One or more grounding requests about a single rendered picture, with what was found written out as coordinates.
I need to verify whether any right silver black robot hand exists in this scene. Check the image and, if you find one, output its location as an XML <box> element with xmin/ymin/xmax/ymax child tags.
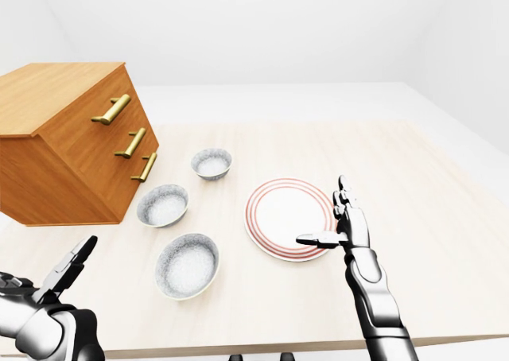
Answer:
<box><xmin>295</xmin><ymin>174</ymin><xmax>373</xmax><ymax>254</ymax></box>

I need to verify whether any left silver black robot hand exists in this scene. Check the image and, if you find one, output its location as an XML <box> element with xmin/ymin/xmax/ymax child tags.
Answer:
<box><xmin>0</xmin><ymin>235</ymin><xmax>99</xmax><ymax>358</ymax></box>

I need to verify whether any white plate with red rings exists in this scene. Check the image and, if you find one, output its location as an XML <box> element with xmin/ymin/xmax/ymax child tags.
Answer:
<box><xmin>243</xmin><ymin>177</ymin><xmax>337</xmax><ymax>263</ymax></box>

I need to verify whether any small grey patterned bowl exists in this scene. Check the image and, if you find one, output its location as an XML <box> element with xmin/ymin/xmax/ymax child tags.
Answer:
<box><xmin>190</xmin><ymin>148</ymin><xmax>233</xmax><ymax>181</ymax></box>

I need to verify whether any large grey patterned bowl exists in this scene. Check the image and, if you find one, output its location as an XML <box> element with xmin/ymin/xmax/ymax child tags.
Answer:
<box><xmin>153</xmin><ymin>232</ymin><xmax>220</xmax><ymax>301</ymax></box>

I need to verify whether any medium grey patterned bowl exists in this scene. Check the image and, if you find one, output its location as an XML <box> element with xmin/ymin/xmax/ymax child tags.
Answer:
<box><xmin>136</xmin><ymin>184</ymin><xmax>190</xmax><ymax>229</ymax></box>

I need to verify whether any small wooden drawer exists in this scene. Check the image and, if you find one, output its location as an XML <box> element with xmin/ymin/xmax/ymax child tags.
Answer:
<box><xmin>97</xmin><ymin>121</ymin><xmax>160</xmax><ymax>223</ymax></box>

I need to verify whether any medium wooden drawer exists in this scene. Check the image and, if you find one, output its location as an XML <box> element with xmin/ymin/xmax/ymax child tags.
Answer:
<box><xmin>72</xmin><ymin>96</ymin><xmax>151</xmax><ymax>200</ymax></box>

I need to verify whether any large wooden drawer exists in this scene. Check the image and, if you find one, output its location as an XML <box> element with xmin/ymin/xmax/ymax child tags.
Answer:
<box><xmin>38</xmin><ymin>64</ymin><xmax>141</xmax><ymax>173</ymax></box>

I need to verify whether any wooden cabinet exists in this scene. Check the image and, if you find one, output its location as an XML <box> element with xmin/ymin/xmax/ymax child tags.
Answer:
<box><xmin>0</xmin><ymin>61</ymin><xmax>161</xmax><ymax>227</ymax></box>

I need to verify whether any short brass drawer handle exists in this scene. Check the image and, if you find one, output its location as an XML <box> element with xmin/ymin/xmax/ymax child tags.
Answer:
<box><xmin>130</xmin><ymin>152</ymin><xmax>158</xmax><ymax>184</ymax></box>

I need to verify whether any medium brass drawer handle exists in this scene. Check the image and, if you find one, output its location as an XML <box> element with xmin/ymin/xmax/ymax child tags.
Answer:
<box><xmin>114</xmin><ymin>127</ymin><xmax>147</xmax><ymax>160</ymax></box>

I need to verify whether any long brass drawer handle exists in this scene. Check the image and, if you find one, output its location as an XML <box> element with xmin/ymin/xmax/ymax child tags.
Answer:
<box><xmin>91</xmin><ymin>93</ymin><xmax>132</xmax><ymax>126</ymax></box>

